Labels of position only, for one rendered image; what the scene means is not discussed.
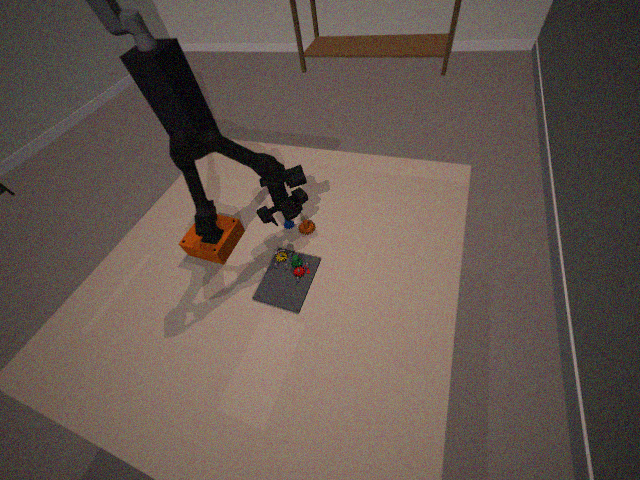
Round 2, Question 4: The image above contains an orange gear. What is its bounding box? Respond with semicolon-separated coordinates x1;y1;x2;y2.
299;220;315;235

